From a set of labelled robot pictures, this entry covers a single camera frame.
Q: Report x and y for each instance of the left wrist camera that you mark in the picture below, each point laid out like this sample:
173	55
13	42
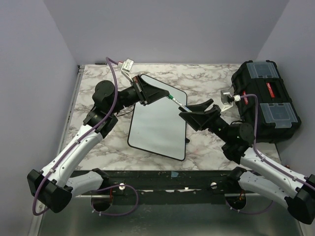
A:
125	68

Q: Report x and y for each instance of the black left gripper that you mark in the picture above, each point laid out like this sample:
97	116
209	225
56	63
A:
148	94

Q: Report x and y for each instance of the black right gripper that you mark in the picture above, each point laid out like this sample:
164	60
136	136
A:
199	120

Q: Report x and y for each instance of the black framed whiteboard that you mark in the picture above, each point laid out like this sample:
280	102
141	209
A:
158	128

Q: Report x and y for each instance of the black plastic toolbox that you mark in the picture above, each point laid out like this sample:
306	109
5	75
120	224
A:
277	118

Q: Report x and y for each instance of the green white marker pen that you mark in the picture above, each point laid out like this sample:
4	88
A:
178	103

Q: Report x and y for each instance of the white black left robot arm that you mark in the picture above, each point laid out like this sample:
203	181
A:
53	185

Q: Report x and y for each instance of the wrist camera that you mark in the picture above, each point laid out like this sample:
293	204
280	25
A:
227	100
125	68

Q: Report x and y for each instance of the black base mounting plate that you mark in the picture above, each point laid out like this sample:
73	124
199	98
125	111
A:
168	187

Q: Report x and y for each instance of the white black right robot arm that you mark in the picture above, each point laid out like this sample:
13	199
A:
258	173

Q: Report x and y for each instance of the aluminium rail left edge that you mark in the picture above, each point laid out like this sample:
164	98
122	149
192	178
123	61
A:
71	107

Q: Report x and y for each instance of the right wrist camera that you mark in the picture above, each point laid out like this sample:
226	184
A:
227	100

